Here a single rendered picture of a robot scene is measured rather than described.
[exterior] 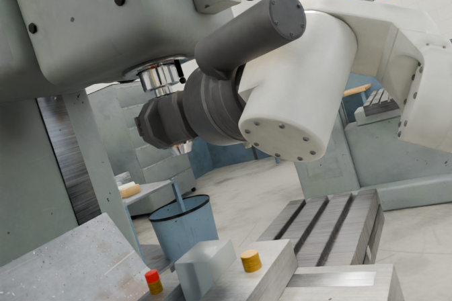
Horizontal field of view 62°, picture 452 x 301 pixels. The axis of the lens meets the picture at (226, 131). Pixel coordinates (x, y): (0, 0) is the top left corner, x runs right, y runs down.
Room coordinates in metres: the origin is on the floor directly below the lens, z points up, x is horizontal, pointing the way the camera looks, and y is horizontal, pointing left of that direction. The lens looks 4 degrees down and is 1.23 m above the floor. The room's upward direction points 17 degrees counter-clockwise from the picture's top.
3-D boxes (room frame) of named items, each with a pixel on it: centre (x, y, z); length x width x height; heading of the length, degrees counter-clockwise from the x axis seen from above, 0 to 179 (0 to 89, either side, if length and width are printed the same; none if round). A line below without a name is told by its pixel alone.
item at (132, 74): (0.48, 0.06, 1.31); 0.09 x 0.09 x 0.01
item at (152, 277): (0.45, 0.14, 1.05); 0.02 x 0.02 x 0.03
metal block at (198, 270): (0.46, 0.07, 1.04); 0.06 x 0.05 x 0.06; 149
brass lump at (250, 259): (0.43, 0.02, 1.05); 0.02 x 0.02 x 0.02
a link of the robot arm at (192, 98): (0.41, 0.01, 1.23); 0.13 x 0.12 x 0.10; 125
